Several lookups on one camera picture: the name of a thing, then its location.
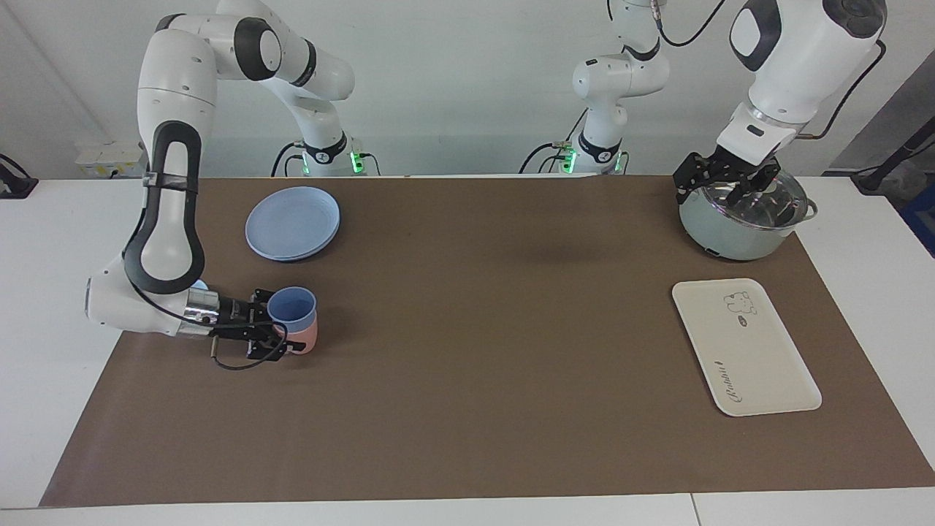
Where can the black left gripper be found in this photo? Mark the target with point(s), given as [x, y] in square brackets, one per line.
[734, 164]

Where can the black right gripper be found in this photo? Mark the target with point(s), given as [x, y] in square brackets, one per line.
[237, 318]

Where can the blue plastic cup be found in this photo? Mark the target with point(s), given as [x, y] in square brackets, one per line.
[292, 307]

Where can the pink plastic cup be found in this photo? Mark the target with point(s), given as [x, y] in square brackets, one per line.
[307, 337]

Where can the cream rectangular tray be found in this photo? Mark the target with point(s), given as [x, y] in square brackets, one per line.
[745, 351]

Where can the glass pot lid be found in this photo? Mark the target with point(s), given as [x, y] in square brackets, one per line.
[767, 212]

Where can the pale green cooking pot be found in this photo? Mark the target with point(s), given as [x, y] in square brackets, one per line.
[719, 237]

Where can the blue plastic plate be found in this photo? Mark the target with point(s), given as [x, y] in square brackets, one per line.
[292, 223]

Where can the black stand foot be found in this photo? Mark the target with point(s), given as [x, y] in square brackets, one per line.
[876, 175]

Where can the blue crate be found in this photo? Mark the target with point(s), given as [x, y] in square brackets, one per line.
[922, 219]

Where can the brown table mat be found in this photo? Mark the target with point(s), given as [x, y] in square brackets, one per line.
[475, 380]

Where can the white power strip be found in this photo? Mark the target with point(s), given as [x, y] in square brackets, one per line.
[109, 161]

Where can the black table clamp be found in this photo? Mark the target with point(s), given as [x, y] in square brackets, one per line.
[14, 186]

